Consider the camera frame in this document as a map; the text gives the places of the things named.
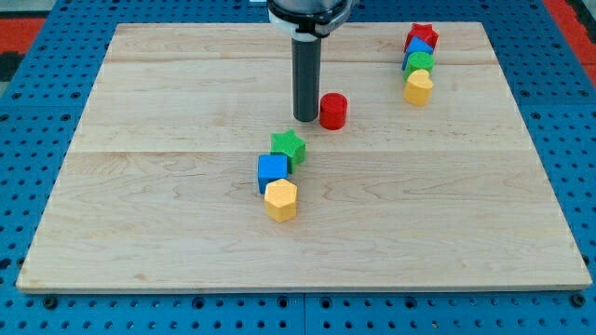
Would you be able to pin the red cylinder block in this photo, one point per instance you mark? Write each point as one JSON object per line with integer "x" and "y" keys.
{"x": 333, "y": 111}

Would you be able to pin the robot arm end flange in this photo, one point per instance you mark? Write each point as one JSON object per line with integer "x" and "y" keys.
{"x": 308, "y": 20}

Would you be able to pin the yellow heart block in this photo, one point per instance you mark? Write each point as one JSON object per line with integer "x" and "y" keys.
{"x": 418, "y": 88}

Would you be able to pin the blue cube block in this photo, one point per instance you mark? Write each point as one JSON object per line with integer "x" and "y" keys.
{"x": 271, "y": 167}

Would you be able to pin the green star block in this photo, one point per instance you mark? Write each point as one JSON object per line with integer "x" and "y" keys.
{"x": 288, "y": 143}

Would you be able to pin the yellow hexagon block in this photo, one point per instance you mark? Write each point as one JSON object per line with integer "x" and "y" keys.
{"x": 280, "y": 200}

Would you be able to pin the wooden board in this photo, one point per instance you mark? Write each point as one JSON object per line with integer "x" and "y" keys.
{"x": 158, "y": 192}

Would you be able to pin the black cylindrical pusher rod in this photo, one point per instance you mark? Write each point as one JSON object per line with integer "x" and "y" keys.
{"x": 305, "y": 58}

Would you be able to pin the green cylinder block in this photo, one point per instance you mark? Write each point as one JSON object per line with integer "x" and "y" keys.
{"x": 418, "y": 61}

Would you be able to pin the blue triangle block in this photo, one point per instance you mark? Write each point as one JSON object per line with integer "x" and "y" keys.
{"x": 416, "y": 45}

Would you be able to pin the red star block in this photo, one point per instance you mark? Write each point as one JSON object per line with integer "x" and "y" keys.
{"x": 425, "y": 32}

